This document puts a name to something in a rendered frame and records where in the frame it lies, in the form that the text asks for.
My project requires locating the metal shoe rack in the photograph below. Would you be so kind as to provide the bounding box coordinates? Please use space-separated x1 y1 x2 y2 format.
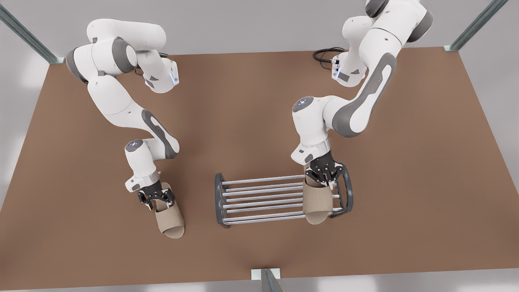
214 163 354 228

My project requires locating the silver frame post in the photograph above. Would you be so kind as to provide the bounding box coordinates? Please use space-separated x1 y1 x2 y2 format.
0 5 65 64
251 268 283 292
443 0 509 52

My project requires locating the beige slipper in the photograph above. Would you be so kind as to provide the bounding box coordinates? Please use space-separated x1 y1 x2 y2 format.
153 182 185 239
302 174 334 225

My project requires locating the black cable loop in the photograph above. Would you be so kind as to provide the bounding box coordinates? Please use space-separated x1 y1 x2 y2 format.
313 47 346 68

